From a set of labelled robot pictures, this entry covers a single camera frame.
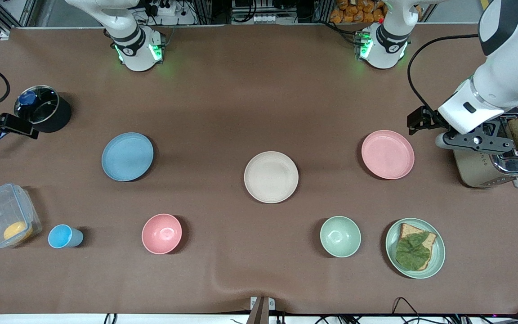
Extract pink plate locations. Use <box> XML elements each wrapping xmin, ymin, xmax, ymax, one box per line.
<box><xmin>361</xmin><ymin>130</ymin><xmax>415</xmax><ymax>180</ymax></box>

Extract blue plate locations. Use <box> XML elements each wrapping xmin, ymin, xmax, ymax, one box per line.
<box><xmin>101</xmin><ymin>132</ymin><xmax>154</xmax><ymax>182</ymax></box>

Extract glass lid with blue knob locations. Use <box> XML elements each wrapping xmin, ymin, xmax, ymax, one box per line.
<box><xmin>14</xmin><ymin>85</ymin><xmax>59</xmax><ymax>125</ymax></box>

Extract silver toaster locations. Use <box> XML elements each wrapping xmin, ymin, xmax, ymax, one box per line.
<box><xmin>452</xmin><ymin>108</ymin><xmax>518</xmax><ymax>189</ymax></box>

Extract orange round food piece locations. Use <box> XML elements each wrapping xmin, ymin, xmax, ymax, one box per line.
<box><xmin>3</xmin><ymin>220</ymin><xmax>33</xmax><ymax>243</ymax></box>

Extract bread slice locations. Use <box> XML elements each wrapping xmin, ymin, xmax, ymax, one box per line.
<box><xmin>397</xmin><ymin>223</ymin><xmax>437</xmax><ymax>271</ymax></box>

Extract blue cup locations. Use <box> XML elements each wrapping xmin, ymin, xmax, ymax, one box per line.
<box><xmin>48</xmin><ymin>224</ymin><xmax>84</xmax><ymax>249</ymax></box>

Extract bag of orange snacks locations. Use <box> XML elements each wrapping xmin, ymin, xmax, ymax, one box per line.
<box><xmin>330</xmin><ymin>0</ymin><xmax>422</xmax><ymax>24</ymax></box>

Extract green lettuce leaf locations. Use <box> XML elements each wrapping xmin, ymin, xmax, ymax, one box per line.
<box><xmin>395</xmin><ymin>232</ymin><xmax>431</xmax><ymax>271</ymax></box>

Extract green plate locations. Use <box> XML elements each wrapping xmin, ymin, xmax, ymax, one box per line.
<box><xmin>385</xmin><ymin>218</ymin><xmax>446</xmax><ymax>279</ymax></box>

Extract green bowl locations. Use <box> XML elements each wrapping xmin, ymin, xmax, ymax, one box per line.
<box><xmin>320</xmin><ymin>216</ymin><xmax>362</xmax><ymax>258</ymax></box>

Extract beige plate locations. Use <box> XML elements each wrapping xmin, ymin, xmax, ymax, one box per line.
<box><xmin>244</xmin><ymin>151</ymin><xmax>299</xmax><ymax>204</ymax></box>

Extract brown table cloth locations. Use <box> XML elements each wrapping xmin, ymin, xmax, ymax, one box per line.
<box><xmin>0</xmin><ymin>23</ymin><xmax>518</xmax><ymax>315</ymax></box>

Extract pink bowl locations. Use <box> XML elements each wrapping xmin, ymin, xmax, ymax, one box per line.
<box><xmin>141</xmin><ymin>213</ymin><xmax>183</xmax><ymax>255</ymax></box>

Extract white power strip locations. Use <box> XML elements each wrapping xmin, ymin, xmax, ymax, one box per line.
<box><xmin>144</xmin><ymin>0</ymin><xmax>170</xmax><ymax>17</ymax></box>

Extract black pot with blue handle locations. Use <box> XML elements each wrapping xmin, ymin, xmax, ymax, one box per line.
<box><xmin>0</xmin><ymin>85</ymin><xmax>72</xmax><ymax>155</ymax></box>

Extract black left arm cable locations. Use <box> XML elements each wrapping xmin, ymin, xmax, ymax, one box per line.
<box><xmin>406</xmin><ymin>34</ymin><xmax>480</xmax><ymax>120</ymax></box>

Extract black cable loop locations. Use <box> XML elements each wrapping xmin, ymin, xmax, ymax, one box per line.
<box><xmin>392</xmin><ymin>297</ymin><xmax>422</xmax><ymax>321</ymax></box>

